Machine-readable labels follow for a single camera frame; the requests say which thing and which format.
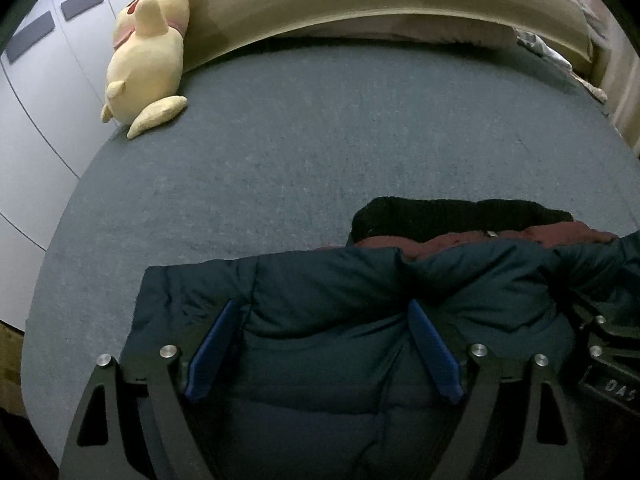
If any grey bed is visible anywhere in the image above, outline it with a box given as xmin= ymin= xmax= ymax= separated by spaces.
xmin=20 ymin=39 xmax=640 ymax=463

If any yellow plush toy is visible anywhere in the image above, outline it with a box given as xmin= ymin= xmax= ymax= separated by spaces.
xmin=99 ymin=0 xmax=222 ymax=141

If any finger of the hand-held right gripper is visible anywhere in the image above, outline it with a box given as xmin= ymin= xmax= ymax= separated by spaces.
xmin=564 ymin=300 xmax=611 ymax=358

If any white wardrobe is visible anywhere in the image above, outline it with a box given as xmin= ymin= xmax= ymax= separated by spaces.
xmin=0 ymin=0 xmax=166 ymax=333

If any navy puffer jacket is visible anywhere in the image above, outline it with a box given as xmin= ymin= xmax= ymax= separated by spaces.
xmin=121 ymin=197 xmax=640 ymax=480

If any beige curtain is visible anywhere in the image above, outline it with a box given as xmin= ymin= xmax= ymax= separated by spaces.
xmin=599 ymin=7 xmax=640 ymax=153

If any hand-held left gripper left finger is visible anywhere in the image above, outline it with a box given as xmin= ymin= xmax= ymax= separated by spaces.
xmin=62 ymin=299 xmax=246 ymax=480

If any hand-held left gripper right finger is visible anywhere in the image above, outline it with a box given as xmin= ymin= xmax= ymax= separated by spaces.
xmin=407 ymin=299 xmax=586 ymax=480

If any dark wardrobe handle panel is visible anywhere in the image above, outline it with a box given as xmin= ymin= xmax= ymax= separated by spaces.
xmin=60 ymin=0 xmax=105 ymax=20
xmin=5 ymin=10 xmax=55 ymax=62

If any pile of pale clothes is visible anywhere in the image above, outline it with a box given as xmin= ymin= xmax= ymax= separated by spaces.
xmin=515 ymin=0 xmax=610 ymax=103

